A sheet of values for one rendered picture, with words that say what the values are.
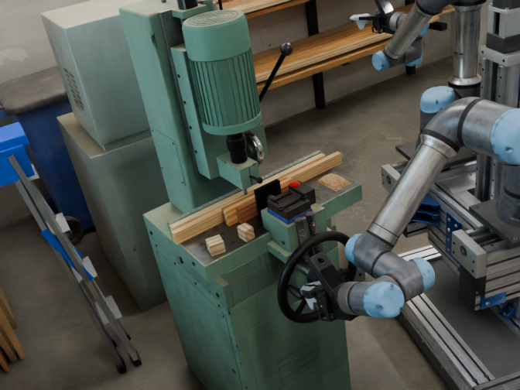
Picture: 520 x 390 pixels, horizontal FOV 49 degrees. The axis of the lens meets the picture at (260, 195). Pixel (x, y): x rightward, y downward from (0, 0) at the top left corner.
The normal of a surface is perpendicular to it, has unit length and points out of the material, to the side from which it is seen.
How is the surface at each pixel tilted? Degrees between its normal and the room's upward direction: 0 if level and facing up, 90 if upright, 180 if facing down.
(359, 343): 0
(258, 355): 90
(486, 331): 0
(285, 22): 90
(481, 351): 0
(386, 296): 61
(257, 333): 90
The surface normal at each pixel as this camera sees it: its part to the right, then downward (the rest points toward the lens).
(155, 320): -0.15, -0.85
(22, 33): 0.50, 0.38
